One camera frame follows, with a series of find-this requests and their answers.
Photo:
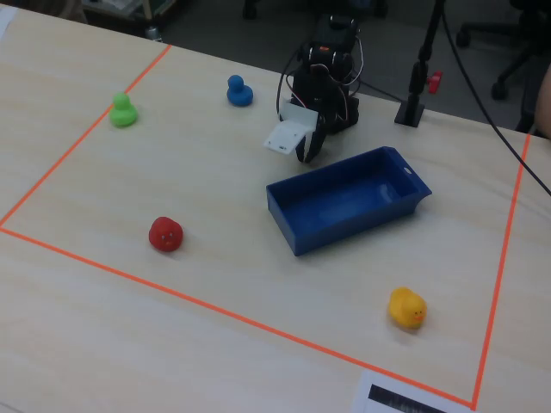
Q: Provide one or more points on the blue plastic box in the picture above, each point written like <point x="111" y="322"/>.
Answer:
<point x="344" y="202"/>

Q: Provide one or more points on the blue rubber duck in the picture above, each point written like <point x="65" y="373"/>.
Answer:
<point x="239" y="92"/>

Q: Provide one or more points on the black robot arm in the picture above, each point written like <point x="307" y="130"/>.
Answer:
<point x="340" y="34"/>

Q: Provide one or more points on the red stand knob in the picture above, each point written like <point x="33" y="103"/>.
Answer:
<point x="435" y="81"/>

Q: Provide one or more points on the white paper with black bar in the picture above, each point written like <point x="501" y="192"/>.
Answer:
<point x="366" y="387"/>

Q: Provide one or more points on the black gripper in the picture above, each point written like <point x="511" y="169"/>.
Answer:
<point x="313" y="139"/>

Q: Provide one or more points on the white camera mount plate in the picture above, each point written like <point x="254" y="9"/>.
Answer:
<point x="288" y="133"/>

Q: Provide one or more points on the black office chair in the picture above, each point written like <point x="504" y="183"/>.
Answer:
<point x="538" y="26"/>

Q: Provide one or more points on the green rubber duck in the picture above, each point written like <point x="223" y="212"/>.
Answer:
<point x="122" y="112"/>

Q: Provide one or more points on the small black box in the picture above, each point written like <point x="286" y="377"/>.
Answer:
<point x="416" y="86"/>

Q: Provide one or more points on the red rubber duck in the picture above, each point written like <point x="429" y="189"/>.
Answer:
<point x="165" y="234"/>

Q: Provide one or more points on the yellow rubber duck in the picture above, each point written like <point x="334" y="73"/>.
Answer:
<point x="406" y="310"/>

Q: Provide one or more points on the orange tape strip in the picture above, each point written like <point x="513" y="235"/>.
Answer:
<point x="215" y="309"/>
<point x="64" y="157"/>
<point x="504" y="258"/>

